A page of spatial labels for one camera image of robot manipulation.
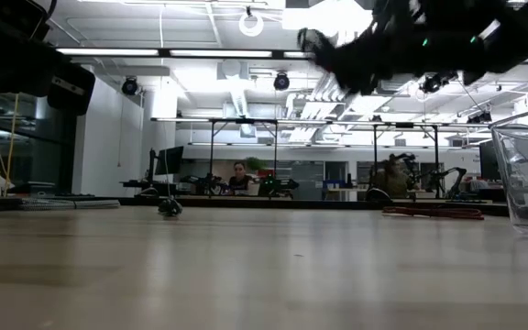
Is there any long ceiling light strip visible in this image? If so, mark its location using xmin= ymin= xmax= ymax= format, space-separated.
xmin=56 ymin=47 xmax=160 ymax=58
xmin=169 ymin=49 xmax=273 ymax=59

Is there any person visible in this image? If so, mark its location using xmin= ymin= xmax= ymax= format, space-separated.
xmin=226 ymin=160 xmax=254 ymax=196
xmin=373 ymin=155 xmax=419 ymax=199

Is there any green potted plant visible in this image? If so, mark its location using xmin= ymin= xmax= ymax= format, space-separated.
xmin=244 ymin=156 xmax=268 ymax=174

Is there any black USB-C cable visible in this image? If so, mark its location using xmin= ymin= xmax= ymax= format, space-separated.
xmin=157 ymin=196 xmax=184 ymax=218

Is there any white ceiling ring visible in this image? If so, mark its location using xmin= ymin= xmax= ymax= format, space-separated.
xmin=238 ymin=11 xmax=265 ymax=38

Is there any yellow extension cord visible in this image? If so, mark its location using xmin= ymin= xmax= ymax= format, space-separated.
xmin=0 ymin=89 xmax=20 ymax=198

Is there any black computer monitor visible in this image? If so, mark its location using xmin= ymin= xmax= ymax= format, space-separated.
xmin=478 ymin=139 xmax=503 ymax=182
xmin=147 ymin=145 xmax=185 ymax=196

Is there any red USB-C cable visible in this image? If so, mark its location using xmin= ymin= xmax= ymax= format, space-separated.
xmin=381 ymin=205 xmax=485 ymax=221

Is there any background robot with green light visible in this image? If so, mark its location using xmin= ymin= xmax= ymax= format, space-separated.
xmin=258 ymin=172 xmax=301 ymax=198

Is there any black ceiling camera rig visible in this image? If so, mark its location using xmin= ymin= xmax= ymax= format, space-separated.
xmin=418 ymin=71 xmax=458 ymax=95

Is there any black metal table frame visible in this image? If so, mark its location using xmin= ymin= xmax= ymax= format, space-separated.
xmin=0 ymin=195 xmax=511 ymax=217

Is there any black metal rig frame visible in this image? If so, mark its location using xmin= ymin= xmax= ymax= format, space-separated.
xmin=327 ymin=119 xmax=492 ymax=199
xmin=151 ymin=116 xmax=279 ymax=198

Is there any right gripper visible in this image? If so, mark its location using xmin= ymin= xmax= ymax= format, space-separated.
xmin=298 ymin=0 xmax=508 ymax=96

